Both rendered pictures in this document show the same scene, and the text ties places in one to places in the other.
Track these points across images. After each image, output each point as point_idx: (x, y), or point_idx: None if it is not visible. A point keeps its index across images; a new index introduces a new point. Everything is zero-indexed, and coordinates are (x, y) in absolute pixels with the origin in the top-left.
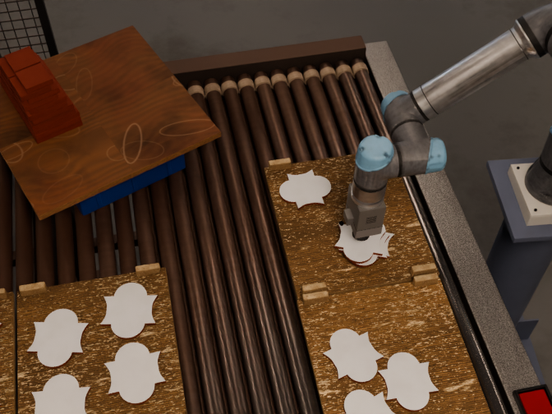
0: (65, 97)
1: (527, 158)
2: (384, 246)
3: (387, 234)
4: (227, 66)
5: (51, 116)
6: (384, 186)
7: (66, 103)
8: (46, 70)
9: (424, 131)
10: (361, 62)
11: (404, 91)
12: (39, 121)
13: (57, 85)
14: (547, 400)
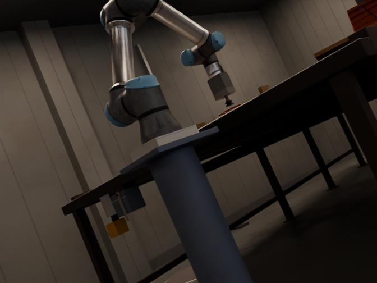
0: (351, 22)
1: (193, 134)
2: (221, 115)
3: (224, 113)
4: None
5: (354, 30)
6: (204, 68)
7: (353, 25)
8: (363, 8)
9: (194, 47)
10: None
11: (214, 32)
12: (354, 31)
13: (359, 17)
14: None
